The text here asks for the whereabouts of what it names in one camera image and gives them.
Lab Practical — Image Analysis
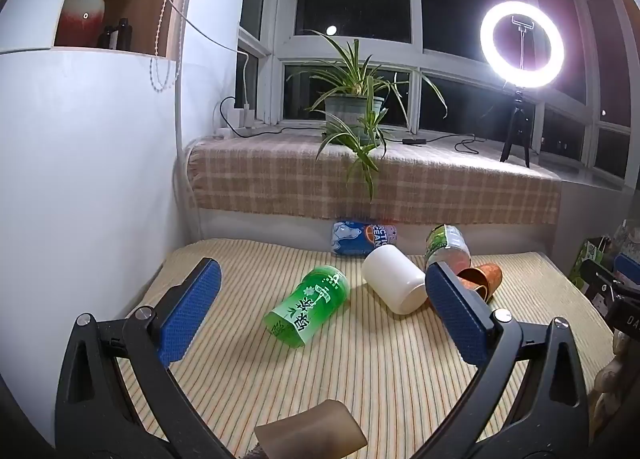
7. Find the spider plant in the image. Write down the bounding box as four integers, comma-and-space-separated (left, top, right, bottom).
285, 30, 449, 202

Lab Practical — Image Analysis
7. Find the plaid cloth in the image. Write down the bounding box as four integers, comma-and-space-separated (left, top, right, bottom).
187, 131, 562, 226

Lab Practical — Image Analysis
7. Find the black cable with controller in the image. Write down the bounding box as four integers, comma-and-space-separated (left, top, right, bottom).
250, 126, 488, 154

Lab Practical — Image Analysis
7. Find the green box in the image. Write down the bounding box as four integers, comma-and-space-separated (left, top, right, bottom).
570, 236, 618, 290

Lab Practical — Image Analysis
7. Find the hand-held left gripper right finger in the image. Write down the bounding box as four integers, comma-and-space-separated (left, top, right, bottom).
410, 261, 591, 459

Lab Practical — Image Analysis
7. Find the green printed plastic cup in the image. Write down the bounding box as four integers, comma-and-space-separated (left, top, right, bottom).
263, 264, 350, 349

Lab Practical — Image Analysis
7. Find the person's right hand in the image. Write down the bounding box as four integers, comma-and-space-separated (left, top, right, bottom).
594, 331, 640, 412

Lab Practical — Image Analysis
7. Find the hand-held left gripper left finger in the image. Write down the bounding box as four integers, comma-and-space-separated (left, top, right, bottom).
54, 257, 236, 459

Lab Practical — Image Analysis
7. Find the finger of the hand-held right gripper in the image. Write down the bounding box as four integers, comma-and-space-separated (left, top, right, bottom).
580, 253, 640, 302

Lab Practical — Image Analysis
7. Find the white charger plug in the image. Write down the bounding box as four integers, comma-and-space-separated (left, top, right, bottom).
222, 106, 256, 128

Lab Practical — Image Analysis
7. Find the striped woven mat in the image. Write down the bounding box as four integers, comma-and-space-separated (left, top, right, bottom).
112, 238, 616, 459

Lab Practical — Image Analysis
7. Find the ring light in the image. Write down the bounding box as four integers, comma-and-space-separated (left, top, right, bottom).
480, 1, 566, 92

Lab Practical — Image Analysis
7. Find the white cup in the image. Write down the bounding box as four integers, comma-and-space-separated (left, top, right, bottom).
362, 244, 430, 315

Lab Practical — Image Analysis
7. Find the white cable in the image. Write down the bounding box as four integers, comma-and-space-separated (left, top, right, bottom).
139, 0, 251, 112

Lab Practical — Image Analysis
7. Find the black tripod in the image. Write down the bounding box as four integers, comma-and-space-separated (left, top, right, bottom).
499, 84, 532, 168

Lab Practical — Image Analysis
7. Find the grey plant pot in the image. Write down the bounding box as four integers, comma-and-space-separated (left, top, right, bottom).
324, 94, 386, 146

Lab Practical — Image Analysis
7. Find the white bead chain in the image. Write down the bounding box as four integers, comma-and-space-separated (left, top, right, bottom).
149, 0, 193, 92

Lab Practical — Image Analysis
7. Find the white window frame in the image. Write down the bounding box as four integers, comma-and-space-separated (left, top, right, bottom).
236, 0, 632, 188

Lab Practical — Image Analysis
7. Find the white cabinet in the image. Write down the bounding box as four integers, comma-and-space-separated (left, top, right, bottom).
0, 0, 201, 445

